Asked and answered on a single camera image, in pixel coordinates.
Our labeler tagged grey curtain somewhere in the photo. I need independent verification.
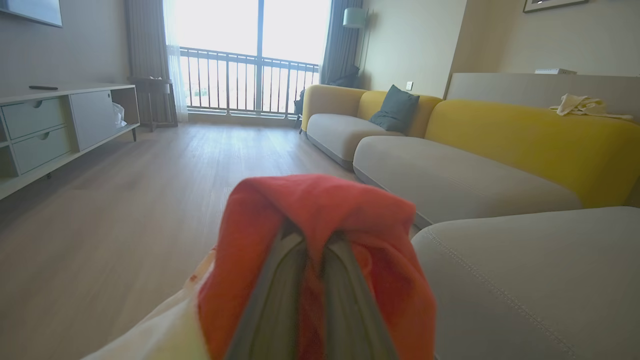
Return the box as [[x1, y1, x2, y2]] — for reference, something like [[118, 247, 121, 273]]
[[320, 0, 364, 87]]

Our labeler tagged framed wall picture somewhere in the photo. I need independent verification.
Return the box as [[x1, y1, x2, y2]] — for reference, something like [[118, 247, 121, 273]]
[[523, 0, 590, 14]]

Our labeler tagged red and white garment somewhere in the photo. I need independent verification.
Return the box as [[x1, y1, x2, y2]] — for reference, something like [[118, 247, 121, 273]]
[[82, 174, 437, 360]]

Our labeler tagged glass balcony door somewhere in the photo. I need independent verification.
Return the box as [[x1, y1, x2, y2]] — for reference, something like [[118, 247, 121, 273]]
[[170, 0, 332, 121]]

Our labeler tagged pale grey tv cabinet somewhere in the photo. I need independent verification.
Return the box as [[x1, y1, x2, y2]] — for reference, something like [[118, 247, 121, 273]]
[[0, 82, 141, 201]]

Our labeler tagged cream crumpled cloth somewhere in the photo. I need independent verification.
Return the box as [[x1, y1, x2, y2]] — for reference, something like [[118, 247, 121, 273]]
[[549, 93, 634, 121]]

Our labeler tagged dark wooden side table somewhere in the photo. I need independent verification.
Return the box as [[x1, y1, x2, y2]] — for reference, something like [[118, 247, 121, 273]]
[[128, 76, 179, 132]]

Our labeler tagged brown curtain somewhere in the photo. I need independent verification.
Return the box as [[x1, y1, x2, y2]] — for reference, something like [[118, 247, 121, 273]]
[[124, 0, 174, 127]]

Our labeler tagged white shade floor lamp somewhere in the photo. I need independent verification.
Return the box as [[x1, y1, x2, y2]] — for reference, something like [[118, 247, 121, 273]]
[[342, 7, 374, 87]]

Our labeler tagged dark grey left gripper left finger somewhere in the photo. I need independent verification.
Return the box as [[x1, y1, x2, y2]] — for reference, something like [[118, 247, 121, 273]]
[[225, 222, 313, 360]]

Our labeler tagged sheer white curtain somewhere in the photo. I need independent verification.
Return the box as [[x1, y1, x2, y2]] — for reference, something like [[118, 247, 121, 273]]
[[162, 0, 190, 124]]

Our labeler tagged black floor item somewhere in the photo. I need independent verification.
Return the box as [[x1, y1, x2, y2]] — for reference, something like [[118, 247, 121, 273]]
[[293, 89, 307, 134]]

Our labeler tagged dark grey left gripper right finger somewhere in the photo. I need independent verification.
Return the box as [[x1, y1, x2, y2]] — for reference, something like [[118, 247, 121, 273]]
[[322, 234, 399, 360]]

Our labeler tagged teal throw cushion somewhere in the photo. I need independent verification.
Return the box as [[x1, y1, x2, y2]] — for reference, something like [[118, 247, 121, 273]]
[[369, 84, 420, 135]]

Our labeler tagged metal balcony railing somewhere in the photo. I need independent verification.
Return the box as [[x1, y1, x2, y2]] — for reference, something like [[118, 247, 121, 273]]
[[178, 46, 321, 118]]

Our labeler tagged yellow and grey sofa section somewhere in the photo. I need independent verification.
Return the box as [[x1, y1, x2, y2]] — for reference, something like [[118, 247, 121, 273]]
[[301, 84, 444, 170], [353, 99, 640, 227]]

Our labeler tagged grey low partition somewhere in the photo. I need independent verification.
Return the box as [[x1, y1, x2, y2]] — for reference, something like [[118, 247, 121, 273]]
[[444, 73, 640, 123]]

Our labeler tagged wall mounted television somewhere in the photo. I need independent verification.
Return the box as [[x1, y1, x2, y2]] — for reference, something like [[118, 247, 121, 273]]
[[0, 0, 64, 28]]

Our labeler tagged grey fabric sofa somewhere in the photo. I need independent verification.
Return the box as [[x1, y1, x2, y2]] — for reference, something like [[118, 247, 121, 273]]
[[411, 206, 640, 360]]

